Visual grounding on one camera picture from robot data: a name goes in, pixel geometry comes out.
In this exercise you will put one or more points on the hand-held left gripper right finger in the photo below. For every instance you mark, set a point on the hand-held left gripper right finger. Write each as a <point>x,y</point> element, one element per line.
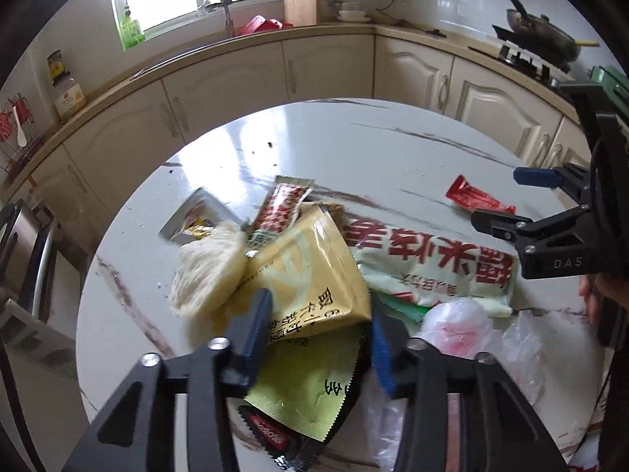
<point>386,354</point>

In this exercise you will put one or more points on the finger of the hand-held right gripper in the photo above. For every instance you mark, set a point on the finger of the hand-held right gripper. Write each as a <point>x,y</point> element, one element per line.
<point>496,221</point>
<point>535,176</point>

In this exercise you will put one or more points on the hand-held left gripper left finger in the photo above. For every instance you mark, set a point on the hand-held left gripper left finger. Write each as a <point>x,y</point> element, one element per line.
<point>256,334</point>

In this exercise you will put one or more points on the white red large packet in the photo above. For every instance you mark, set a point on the white red large packet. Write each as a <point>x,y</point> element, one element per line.
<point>432,255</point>

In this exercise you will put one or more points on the yellow snack packet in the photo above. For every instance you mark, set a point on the yellow snack packet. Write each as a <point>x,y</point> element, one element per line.
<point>314,275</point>

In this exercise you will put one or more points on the black sachet red label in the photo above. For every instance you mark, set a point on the black sachet red label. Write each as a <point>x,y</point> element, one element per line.
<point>268,432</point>

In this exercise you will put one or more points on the person's right hand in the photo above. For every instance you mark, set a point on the person's right hand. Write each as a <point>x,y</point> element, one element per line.
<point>587,295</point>

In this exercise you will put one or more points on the small red sachet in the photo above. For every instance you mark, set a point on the small red sachet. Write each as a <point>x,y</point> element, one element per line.
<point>474,195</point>

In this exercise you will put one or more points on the green foil wrapper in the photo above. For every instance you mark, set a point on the green foil wrapper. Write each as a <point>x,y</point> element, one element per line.
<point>405,307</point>

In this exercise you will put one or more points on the light green serrated packet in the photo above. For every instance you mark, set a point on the light green serrated packet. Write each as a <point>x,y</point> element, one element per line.
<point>304,383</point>

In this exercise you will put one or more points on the cream crumpled bag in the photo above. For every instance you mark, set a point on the cream crumpled bag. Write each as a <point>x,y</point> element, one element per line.
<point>211,270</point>

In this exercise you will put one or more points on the clear plastic bag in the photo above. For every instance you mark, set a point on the clear plastic bag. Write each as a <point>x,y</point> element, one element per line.
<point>467,329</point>

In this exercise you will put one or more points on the black gas stove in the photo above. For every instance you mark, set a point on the black gas stove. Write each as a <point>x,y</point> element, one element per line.
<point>526,61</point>

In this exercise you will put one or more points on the green electric cooker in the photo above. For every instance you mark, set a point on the green electric cooker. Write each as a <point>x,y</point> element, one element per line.
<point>612,81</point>

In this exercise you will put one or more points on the red checkered sachet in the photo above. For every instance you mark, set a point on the red checkered sachet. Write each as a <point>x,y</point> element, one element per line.
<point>280,206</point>

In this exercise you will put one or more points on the silver sachet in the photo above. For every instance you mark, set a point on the silver sachet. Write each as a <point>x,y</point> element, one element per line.
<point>194,211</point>

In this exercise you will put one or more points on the steel wok with lid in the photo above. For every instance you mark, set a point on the steel wok with lid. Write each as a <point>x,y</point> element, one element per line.
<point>540,34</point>

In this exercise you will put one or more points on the round white marble table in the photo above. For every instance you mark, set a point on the round white marble table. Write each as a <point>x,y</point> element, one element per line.
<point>344,147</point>

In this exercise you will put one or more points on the metal kitchen cart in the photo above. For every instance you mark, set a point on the metal kitchen cart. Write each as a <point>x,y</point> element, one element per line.
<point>29,255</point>

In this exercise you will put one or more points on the stack of white bowls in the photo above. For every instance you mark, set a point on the stack of white bowls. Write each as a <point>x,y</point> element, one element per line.
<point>354,12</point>

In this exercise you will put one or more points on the wooden cutting board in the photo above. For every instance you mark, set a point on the wooden cutting board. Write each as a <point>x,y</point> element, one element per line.
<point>300,2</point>

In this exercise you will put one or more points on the large clear jar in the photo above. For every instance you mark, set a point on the large clear jar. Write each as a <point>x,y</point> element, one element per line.
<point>71,101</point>

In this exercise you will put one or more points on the red plastic basket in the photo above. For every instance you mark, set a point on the red plastic basket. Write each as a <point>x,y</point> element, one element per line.
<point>263,24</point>

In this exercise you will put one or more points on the white plastic spoon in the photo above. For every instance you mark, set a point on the white plastic spoon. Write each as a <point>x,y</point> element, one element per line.
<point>19,128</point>

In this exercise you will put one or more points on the metal kitchen faucet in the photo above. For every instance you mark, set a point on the metal kitchen faucet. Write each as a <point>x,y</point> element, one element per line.
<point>227,14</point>

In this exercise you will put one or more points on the green dish soap bottle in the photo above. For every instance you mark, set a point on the green dish soap bottle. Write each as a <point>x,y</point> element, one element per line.
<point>130,32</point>

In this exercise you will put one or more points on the small jar yellow label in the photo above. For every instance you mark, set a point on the small jar yellow label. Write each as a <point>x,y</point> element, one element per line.
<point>56,66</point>

